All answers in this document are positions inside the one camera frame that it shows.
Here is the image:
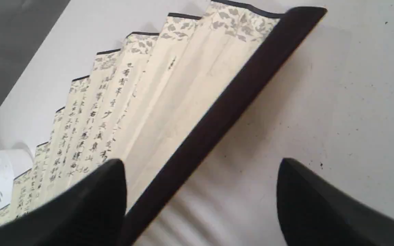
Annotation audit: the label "grey backdrop curtain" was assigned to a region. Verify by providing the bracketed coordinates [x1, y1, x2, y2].
[0, 0, 69, 106]

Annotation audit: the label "paper folding fan dark ribs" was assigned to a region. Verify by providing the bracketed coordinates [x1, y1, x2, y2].
[0, 0, 327, 246]

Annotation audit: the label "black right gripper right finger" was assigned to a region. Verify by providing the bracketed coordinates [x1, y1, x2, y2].
[276, 158, 394, 246]

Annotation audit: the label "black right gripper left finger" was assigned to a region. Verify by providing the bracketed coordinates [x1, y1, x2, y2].
[0, 159, 127, 246]

